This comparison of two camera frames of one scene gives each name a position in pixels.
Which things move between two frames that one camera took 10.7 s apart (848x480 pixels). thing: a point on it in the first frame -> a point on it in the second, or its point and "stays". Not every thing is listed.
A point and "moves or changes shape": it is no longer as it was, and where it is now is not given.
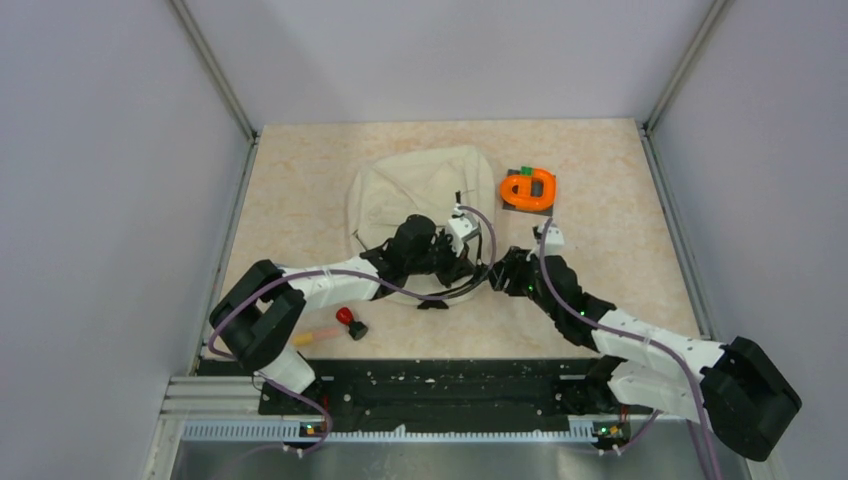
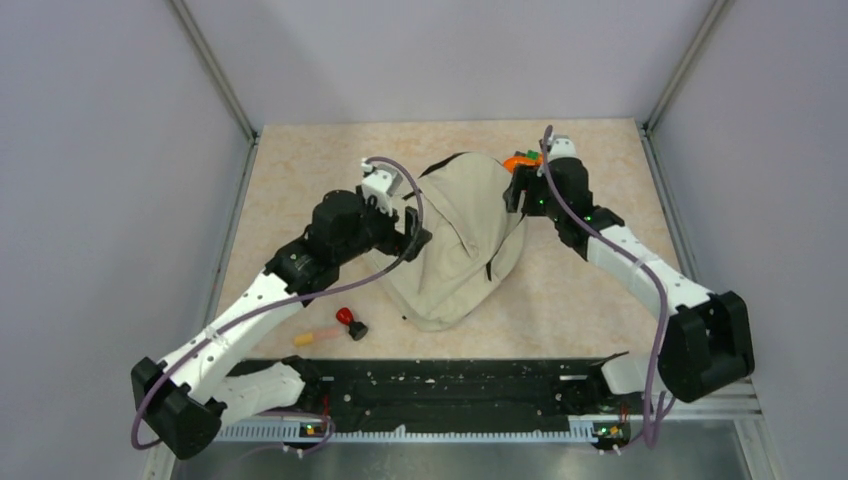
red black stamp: [357, 329] stays
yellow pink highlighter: [304, 339] stays
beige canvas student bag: [389, 190] moves or changes shape
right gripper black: [511, 266] -> [525, 178]
